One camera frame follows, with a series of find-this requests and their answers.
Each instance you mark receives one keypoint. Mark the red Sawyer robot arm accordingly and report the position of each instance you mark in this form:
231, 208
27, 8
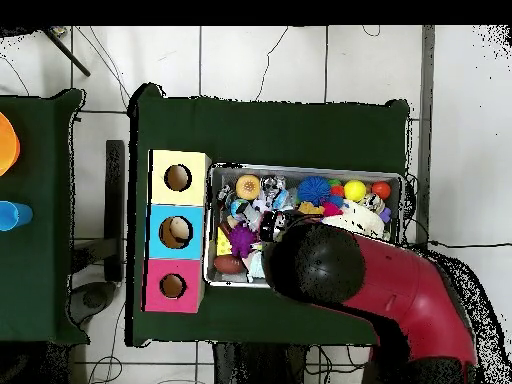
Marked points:
400, 288

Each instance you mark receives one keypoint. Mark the shallow metal mesh bin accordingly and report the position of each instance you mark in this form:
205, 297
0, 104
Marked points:
288, 171

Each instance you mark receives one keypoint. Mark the wooden box with three holes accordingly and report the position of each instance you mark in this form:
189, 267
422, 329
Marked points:
196, 180

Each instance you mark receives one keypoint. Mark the blue globe ball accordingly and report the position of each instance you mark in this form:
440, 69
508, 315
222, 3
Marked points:
238, 206

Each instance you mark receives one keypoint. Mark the toy burger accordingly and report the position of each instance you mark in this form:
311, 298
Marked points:
248, 187

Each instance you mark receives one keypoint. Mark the purple spiky ball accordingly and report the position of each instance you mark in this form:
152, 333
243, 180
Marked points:
241, 240

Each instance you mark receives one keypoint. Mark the yellow cheese toy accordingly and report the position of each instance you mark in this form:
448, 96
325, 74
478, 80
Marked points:
223, 246

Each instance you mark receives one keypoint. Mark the brown toy football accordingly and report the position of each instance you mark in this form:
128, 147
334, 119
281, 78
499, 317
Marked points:
228, 264

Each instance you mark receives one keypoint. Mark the large blue spiky ball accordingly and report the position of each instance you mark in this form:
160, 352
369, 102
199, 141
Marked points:
314, 190

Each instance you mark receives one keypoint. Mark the dark green table cloth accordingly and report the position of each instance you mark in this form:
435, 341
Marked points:
260, 132
36, 260

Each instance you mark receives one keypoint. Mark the yellow smooth ball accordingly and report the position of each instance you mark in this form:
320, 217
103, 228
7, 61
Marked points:
355, 190

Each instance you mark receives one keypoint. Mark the cream muslin cloth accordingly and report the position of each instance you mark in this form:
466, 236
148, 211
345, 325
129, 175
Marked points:
360, 220

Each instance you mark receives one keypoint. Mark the orange smooth ball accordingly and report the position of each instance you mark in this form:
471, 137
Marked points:
381, 190

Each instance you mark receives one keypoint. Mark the black flat panel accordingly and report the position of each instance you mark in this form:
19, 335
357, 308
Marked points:
114, 208

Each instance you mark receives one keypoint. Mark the grey round base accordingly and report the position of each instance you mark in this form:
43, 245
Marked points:
94, 298

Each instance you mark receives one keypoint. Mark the blue plastic cup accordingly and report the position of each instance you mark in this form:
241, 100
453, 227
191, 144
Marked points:
14, 216

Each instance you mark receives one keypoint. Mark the black rod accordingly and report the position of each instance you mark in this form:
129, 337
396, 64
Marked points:
68, 54

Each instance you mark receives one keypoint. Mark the orange plastic object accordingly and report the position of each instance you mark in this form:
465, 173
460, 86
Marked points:
8, 144

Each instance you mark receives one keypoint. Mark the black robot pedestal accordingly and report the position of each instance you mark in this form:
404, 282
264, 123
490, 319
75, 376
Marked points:
256, 368

